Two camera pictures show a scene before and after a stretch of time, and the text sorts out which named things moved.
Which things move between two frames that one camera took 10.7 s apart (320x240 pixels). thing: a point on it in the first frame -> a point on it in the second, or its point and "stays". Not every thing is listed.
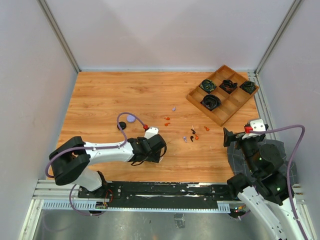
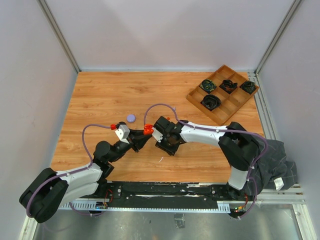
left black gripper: x=155 y=157 -> x=137 y=139
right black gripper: x=229 y=135 -> x=170 y=151
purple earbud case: x=131 y=118 stays
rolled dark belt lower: x=210 y=102 stays
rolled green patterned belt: x=208 y=85 stays
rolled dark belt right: x=248 y=86 stays
